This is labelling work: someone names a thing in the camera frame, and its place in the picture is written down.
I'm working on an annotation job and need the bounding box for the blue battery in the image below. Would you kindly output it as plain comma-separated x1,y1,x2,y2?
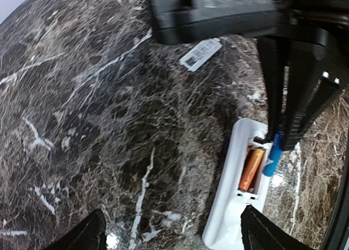
263,130,282,177

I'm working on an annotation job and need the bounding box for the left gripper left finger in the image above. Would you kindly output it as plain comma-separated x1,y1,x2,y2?
45,209,107,250

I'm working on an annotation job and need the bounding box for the orange battery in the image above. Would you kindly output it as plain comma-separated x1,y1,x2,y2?
238,147,265,192

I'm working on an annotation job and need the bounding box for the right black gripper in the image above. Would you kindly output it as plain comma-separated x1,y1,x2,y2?
149,0,348,57

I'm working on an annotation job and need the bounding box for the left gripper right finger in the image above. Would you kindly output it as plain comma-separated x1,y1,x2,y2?
240,205,313,250

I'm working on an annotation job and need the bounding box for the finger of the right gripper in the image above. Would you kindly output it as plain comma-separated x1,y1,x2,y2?
281,41,341,151
257,36,290,141

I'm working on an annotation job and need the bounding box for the white battery cover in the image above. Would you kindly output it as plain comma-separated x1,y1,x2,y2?
179,38,222,72

